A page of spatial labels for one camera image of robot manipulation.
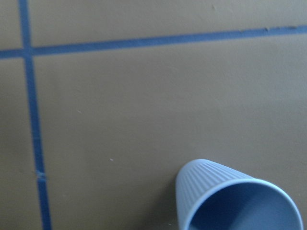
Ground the blue ribbed cup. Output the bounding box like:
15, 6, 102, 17
176, 159, 304, 230

